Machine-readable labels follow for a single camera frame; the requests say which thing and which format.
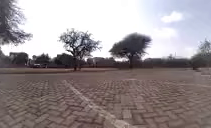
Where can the flat-topped dark tree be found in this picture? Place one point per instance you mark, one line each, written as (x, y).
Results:
(131, 45)

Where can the distant dark hedge row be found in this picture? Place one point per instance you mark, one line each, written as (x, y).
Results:
(166, 63)

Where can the small thin tree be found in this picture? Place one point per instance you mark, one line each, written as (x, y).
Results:
(204, 50)

